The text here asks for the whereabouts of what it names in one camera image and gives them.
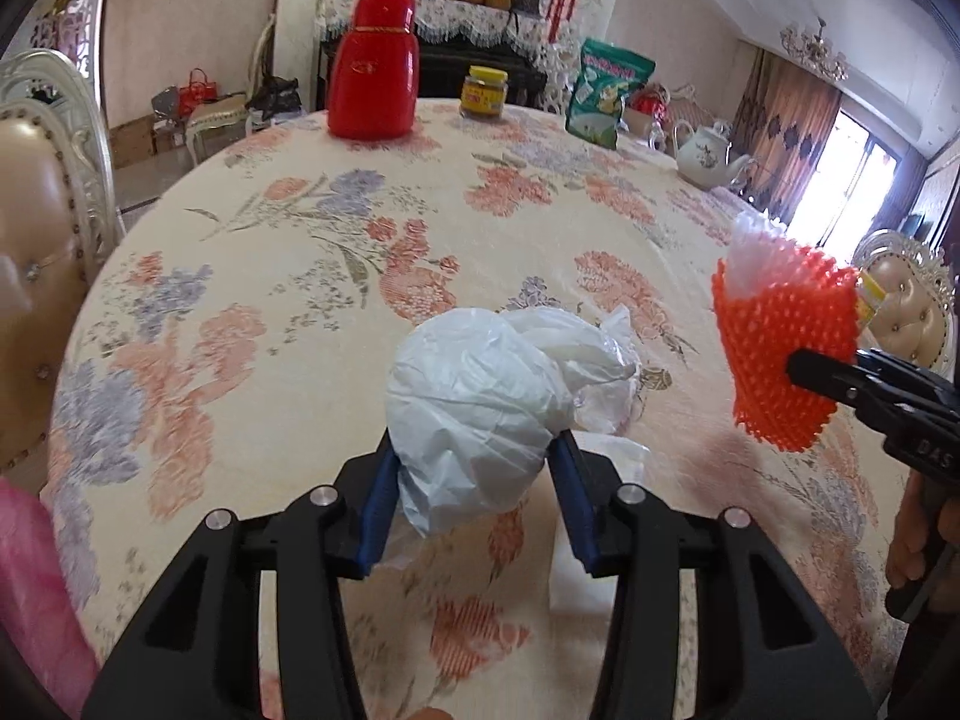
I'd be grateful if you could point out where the white lace piano cover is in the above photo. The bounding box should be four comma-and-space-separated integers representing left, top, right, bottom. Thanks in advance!
314, 0, 572, 55

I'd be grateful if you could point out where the black bag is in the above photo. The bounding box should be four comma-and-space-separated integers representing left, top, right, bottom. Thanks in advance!
245, 76, 302, 122

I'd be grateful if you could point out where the brown patterned curtain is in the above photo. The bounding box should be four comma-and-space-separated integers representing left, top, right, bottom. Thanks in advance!
730, 48, 846, 224

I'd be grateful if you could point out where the pink bag trash bin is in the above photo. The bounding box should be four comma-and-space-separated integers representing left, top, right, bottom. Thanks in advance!
0, 478, 103, 700

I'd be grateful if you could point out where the white floral teapot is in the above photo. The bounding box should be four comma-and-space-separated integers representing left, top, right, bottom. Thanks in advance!
670, 120, 759, 191

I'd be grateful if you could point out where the orange foam net sleeve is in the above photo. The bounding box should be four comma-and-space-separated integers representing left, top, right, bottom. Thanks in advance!
710, 238, 860, 453

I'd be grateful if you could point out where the yellow label glass jar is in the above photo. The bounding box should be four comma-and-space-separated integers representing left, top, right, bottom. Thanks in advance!
855, 274, 887, 325

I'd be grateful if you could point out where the cardboard box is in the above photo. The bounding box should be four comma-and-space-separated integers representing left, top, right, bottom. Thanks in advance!
110, 114, 160, 169

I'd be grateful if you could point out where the black upright piano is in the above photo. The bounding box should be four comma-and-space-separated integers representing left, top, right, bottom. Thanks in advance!
318, 40, 553, 112

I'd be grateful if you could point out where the person's right hand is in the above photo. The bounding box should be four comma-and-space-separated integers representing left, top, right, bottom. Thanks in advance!
884, 468, 932, 590

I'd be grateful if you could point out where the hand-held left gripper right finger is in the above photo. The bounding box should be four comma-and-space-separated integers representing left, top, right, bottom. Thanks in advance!
547, 431, 875, 720

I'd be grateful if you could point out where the floral tablecloth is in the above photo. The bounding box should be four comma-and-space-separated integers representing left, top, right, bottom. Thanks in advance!
41, 96, 932, 720

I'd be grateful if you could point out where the white ornate sofa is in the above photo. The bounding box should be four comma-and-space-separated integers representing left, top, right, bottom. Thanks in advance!
625, 85, 725, 141

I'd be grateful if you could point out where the white foam net sleeve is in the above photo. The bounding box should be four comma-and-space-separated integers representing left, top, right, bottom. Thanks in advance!
723, 210, 790, 295

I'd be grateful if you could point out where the beige tufted ornate chair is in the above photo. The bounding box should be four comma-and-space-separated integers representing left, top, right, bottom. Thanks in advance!
0, 49, 119, 475

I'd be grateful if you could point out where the red thermos flask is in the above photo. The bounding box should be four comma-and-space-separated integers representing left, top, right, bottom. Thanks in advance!
326, 0, 420, 140

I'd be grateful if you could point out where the green snack bag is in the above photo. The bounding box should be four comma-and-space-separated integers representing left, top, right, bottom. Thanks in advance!
565, 38, 656, 149

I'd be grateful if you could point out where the white upholstered stool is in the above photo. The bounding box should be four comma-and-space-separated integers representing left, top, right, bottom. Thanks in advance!
185, 93, 253, 164

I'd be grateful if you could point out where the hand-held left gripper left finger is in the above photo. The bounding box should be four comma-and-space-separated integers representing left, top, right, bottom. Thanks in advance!
81, 439, 399, 720

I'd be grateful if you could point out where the red handbag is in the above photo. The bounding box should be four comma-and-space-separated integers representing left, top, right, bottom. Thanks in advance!
178, 68, 219, 118

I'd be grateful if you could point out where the white plastic bag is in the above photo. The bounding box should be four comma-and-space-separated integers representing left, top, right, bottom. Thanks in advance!
384, 304, 650, 538

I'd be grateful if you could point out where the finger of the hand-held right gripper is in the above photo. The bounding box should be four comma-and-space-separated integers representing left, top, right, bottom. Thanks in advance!
856, 349, 948, 384
786, 349, 865, 410

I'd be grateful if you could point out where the crystal chandelier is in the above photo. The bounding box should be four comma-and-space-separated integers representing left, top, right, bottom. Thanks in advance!
779, 18, 850, 83

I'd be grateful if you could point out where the yellow lid brown jar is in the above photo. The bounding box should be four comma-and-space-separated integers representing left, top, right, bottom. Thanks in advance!
459, 65, 509, 122

